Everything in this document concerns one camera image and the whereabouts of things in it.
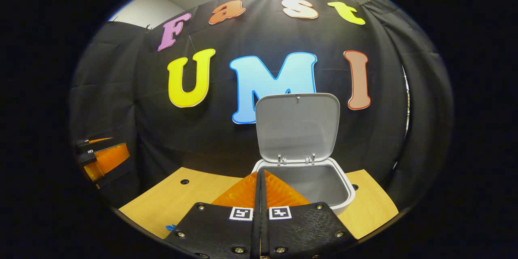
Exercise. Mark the black backdrop cloth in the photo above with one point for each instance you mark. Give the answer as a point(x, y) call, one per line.
point(259, 36)

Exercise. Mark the blue paper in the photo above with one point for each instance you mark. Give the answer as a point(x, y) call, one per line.
point(170, 228)

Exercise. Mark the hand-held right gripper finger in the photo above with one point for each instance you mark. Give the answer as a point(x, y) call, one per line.
point(265, 230)
point(256, 230)

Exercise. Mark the wooden desktop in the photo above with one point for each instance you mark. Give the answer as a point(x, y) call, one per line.
point(178, 206)

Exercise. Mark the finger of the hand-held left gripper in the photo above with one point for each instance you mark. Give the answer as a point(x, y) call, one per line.
point(91, 142)
point(109, 160)

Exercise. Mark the white desktop garbage bin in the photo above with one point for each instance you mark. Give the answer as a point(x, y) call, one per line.
point(297, 129)

